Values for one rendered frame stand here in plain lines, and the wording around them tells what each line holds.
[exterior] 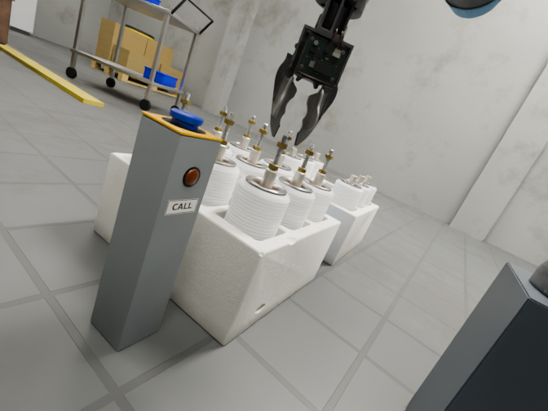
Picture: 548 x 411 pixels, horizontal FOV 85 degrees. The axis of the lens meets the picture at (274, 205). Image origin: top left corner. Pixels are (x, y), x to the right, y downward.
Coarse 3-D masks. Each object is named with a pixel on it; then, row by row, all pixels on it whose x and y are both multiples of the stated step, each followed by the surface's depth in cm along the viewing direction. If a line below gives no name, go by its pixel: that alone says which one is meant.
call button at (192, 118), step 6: (174, 108) 35; (174, 114) 34; (180, 114) 34; (186, 114) 34; (192, 114) 37; (174, 120) 35; (180, 120) 34; (186, 120) 34; (192, 120) 35; (198, 120) 35; (186, 126) 35; (192, 126) 35; (198, 126) 37
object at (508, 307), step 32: (512, 288) 35; (480, 320) 40; (512, 320) 30; (544, 320) 29; (448, 352) 46; (480, 352) 33; (512, 352) 30; (544, 352) 29; (448, 384) 38; (480, 384) 32; (512, 384) 30; (544, 384) 29
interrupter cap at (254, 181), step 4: (248, 176) 51; (252, 176) 53; (256, 176) 54; (248, 180) 49; (252, 180) 50; (256, 180) 52; (260, 180) 53; (252, 184) 48; (256, 184) 48; (276, 184) 54; (260, 188) 48; (264, 188) 48; (268, 188) 50; (272, 188) 52; (276, 188) 52; (280, 188) 52; (284, 188) 53; (268, 192) 48; (272, 192) 48; (276, 192) 48; (280, 192) 49; (284, 192) 50
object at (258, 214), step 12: (240, 180) 50; (240, 192) 49; (252, 192) 47; (264, 192) 47; (240, 204) 49; (252, 204) 48; (264, 204) 47; (276, 204) 48; (288, 204) 51; (228, 216) 50; (240, 216) 49; (252, 216) 48; (264, 216) 48; (276, 216) 49; (240, 228) 49; (252, 228) 49; (264, 228) 49; (276, 228) 52
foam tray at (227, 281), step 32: (128, 160) 59; (96, 224) 64; (224, 224) 48; (320, 224) 68; (192, 256) 50; (224, 256) 47; (256, 256) 44; (288, 256) 54; (320, 256) 76; (192, 288) 51; (224, 288) 47; (256, 288) 48; (288, 288) 65; (224, 320) 48; (256, 320) 57
